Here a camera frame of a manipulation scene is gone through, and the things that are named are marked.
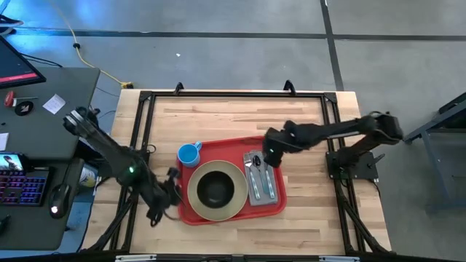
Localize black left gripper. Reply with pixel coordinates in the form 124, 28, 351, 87
146, 166, 183, 227

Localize spoon with blue handle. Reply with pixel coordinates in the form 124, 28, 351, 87
252, 154, 272, 196

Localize table knife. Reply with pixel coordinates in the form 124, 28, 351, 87
264, 165, 277, 200

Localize cream round plate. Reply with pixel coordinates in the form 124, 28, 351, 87
186, 159, 249, 222

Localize fork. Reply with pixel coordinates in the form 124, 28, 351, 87
243, 152, 261, 201

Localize grey cloth napkin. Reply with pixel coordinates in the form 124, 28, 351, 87
242, 149, 279, 207

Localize red plastic tray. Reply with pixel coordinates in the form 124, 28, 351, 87
176, 136, 288, 226

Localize blue mug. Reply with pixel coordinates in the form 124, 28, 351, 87
177, 140, 203, 168

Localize black bowl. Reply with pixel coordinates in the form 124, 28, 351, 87
196, 170, 236, 210

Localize white yellow packet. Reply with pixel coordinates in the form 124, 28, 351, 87
79, 165, 98, 188

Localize black computer mouse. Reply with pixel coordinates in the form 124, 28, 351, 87
48, 183, 72, 219

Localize dark grey desk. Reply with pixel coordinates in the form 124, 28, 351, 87
0, 67, 101, 252

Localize backlit keyboard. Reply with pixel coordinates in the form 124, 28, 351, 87
0, 169, 50, 207

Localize white paper note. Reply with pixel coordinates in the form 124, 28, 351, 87
42, 93, 67, 116

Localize smartphone with lit screen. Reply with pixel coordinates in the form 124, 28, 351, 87
0, 152, 28, 174

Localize black round disc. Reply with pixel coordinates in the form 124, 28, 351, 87
14, 100, 35, 116

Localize grey metal cart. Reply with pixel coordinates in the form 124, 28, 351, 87
401, 92, 466, 214

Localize black desk monitor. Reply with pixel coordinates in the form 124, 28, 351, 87
0, 34, 47, 90

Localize silver metal bracket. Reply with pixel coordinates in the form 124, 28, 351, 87
114, 254, 157, 262
318, 255, 361, 262

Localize black aluminium table frame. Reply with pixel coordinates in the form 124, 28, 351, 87
82, 79, 392, 255

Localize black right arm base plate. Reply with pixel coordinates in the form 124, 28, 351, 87
325, 151, 386, 181

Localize yellow floor cable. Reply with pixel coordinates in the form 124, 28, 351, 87
47, 0, 134, 90

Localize red-handled tool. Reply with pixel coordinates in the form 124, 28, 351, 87
3, 90, 39, 108

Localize black monitor cable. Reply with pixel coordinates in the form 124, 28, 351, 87
20, 52, 63, 68

